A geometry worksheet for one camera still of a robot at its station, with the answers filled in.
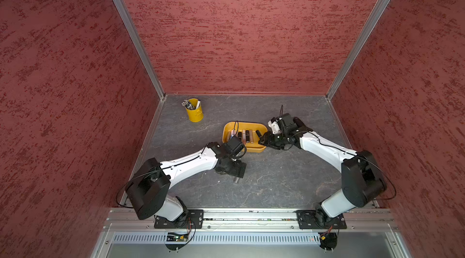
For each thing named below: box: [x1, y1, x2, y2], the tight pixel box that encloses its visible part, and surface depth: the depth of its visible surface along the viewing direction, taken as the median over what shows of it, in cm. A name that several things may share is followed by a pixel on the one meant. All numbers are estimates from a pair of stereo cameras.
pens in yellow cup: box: [181, 99, 202, 110], surface depth 96 cm
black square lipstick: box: [245, 129, 251, 143], surface depth 102 cm
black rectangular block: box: [293, 116, 304, 128], surface depth 108 cm
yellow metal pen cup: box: [185, 97, 205, 123], surface depth 105 cm
